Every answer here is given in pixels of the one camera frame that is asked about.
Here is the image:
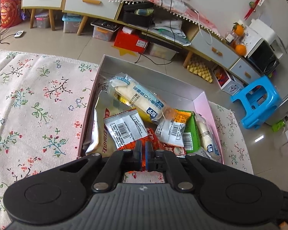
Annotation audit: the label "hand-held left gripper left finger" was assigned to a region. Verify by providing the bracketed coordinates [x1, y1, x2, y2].
[38, 140, 143, 193]

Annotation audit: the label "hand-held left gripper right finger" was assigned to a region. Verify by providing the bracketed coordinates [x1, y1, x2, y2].
[145, 141, 249, 193]

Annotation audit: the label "red snack packet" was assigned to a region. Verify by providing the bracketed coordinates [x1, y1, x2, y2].
[145, 127, 186, 159]

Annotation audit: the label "orange white snack packet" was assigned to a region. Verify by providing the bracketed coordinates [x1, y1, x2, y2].
[103, 109, 147, 154]
[156, 109, 192, 148]

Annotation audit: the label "long silver snack packet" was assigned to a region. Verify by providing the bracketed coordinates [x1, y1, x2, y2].
[86, 81, 118, 156]

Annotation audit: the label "green snack packet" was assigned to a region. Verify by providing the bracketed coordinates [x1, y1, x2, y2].
[182, 111, 202, 153]

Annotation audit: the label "long white bread packet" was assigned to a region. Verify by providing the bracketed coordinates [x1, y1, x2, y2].
[105, 72, 170, 122]

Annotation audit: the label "small white bread packet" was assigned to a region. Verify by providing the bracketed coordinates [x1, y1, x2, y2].
[194, 114, 222, 162]

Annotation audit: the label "pink cardboard box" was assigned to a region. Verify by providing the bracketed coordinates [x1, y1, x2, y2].
[77, 55, 225, 164]

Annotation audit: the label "yellow egg tray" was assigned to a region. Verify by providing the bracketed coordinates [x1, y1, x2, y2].
[187, 55, 214, 84]

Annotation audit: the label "yellow star sticker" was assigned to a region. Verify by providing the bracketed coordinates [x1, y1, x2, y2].
[111, 45, 138, 58]

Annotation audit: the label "white printed carton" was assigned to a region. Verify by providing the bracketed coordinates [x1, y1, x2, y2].
[212, 66, 244, 95]

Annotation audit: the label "floral mat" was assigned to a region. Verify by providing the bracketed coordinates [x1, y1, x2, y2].
[0, 49, 253, 228]

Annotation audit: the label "red box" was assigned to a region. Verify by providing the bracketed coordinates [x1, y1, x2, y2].
[114, 27, 149, 53]

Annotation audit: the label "long wooden TV cabinet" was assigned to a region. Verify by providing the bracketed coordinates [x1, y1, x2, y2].
[118, 0, 263, 79]

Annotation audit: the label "stack of folded papers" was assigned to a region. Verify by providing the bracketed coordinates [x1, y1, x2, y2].
[150, 19, 191, 46]

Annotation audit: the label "blue plastic stool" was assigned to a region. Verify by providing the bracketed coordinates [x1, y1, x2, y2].
[230, 75, 282, 130]

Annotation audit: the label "black storage tray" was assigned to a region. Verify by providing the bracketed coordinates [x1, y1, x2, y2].
[122, 2, 154, 28]

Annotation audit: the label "clear storage box blue lid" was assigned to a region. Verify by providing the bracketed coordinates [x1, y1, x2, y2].
[62, 13, 83, 33]

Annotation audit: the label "microwave oven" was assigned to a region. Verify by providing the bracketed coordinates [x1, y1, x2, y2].
[245, 32, 282, 77]

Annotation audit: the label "low wooden drawer cabinet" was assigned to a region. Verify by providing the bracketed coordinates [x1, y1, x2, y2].
[62, 0, 122, 36]

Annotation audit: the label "small clear storage box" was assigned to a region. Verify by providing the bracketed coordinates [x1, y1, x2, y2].
[35, 12, 51, 29]

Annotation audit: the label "white foam box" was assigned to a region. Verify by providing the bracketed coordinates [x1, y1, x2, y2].
[248, 19, 277, 41]

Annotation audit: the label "red gift bag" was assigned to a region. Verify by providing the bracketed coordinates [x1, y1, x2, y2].
[0, 0, 23, 28]

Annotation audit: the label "clear storage box orange handles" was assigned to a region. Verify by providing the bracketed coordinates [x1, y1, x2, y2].
[92, 26, 116, 41]

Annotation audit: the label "white charging cable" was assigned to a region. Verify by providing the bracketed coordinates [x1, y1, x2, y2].
[180, 0, 213, 46]

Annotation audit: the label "black power cable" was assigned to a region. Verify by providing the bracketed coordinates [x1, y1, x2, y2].
[134, 0, 178, 65]

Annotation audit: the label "thin black floor cable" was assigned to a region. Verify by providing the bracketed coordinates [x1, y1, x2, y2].
[0, 26, 15, 46]

